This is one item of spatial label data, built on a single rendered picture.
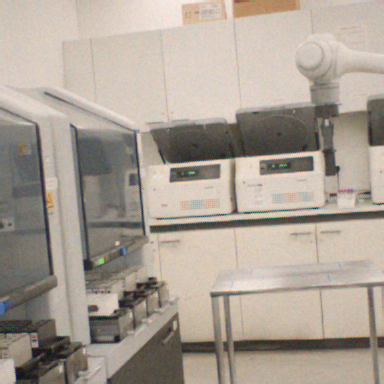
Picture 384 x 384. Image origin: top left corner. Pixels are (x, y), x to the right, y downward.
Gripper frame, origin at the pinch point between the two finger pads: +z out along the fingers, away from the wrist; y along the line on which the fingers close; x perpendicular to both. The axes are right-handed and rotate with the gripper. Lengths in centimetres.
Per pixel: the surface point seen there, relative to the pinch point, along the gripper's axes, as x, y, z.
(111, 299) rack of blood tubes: 70, -11, 34
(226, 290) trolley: 38, 15, 38
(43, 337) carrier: 73, -53, 35
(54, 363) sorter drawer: 66, -62, 39
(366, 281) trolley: -8.5, 19.9, 38.0
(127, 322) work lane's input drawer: 66, -9, 42
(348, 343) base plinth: 2, 224, 117
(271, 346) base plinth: 52, 224, 117
